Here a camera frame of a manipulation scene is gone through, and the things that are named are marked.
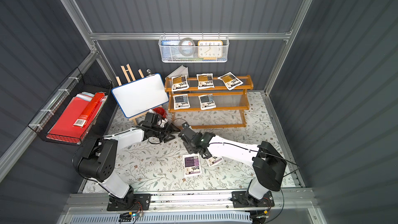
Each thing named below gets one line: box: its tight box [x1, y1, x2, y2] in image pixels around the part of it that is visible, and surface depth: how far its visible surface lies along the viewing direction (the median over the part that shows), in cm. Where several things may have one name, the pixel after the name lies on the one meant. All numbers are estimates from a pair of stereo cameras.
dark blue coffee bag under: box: [172, 93, 191, 110], surface depth 95 cm
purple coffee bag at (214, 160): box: [205, 156, 224, 167], surface depth 88 cm
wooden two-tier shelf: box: [164, 74, 254, 129], surface depth 96 cm
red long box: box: [73, 92, 105, 128], surface depth 74 cm
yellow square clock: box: [197, 40, 223, 61], surface depth 90 cm
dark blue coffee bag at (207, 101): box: [197, 93, 217, 111], surface depth 95 cm
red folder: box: [46, 96, 105, 143], surface depth 72 cm
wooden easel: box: [115, 63, 149, 126], surface depth 91 cm
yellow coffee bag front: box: [217, 71, 244, 91], surface depth 86 cm
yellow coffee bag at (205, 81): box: [195, 73, 216, 90], surface depth 86 cm
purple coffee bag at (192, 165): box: [182, 153, 203, 177], surface depth 86 cm
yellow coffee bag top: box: [171, 74, 190, 94], surface depth 84 cm
